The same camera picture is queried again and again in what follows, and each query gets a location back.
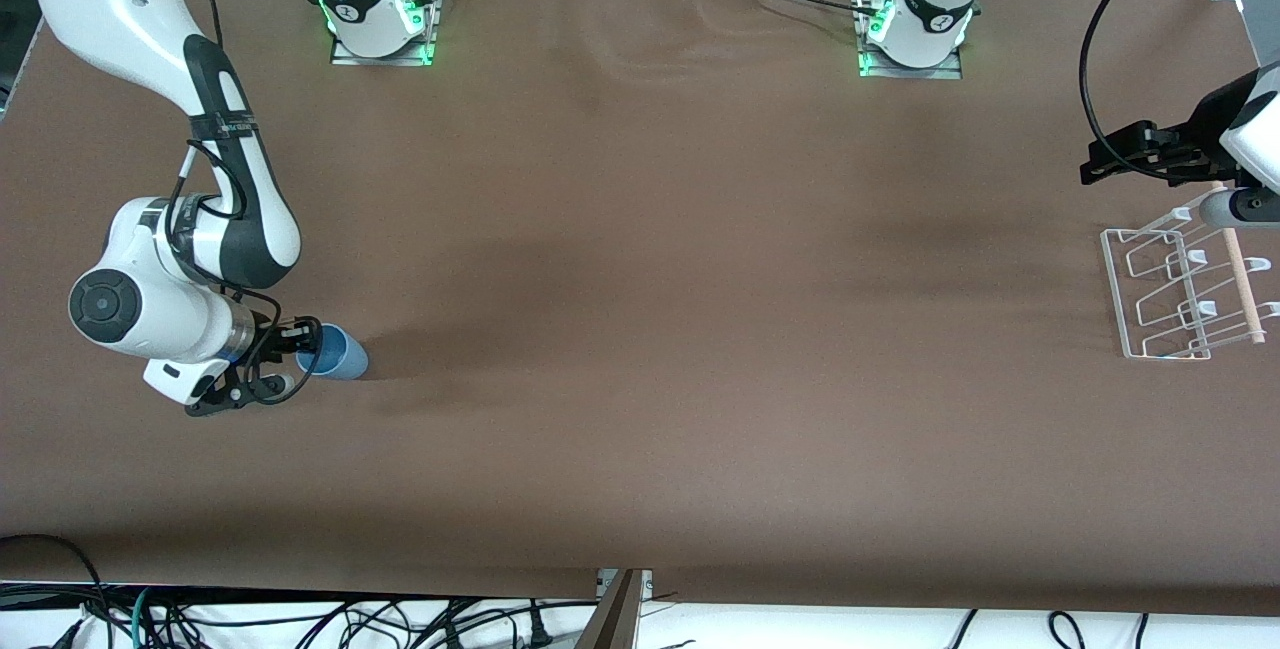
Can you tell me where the blue plastic cup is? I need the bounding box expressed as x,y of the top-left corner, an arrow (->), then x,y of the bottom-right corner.
296,324 -> 369,381

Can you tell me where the brown table cover sheet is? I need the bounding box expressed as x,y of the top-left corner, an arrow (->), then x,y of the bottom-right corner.
0,0 -> 1280,620

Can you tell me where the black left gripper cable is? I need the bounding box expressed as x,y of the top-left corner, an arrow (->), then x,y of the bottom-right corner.
1078,0 -> 1186,188

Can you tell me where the white wire dish rack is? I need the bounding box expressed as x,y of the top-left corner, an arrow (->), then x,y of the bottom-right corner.
1100,179 -> 1280,362

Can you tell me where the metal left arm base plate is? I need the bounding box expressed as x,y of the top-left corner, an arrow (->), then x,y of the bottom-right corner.
858,0 -> 963,80

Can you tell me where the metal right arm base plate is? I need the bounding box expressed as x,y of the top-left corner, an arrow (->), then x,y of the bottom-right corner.
330,0 -> 441,67

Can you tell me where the thick black floor cable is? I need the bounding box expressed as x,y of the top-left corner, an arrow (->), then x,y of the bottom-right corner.
0,533 -> 113,649

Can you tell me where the teal floor cable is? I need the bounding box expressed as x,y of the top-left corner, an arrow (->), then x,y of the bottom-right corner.
128,584 -> 158,649

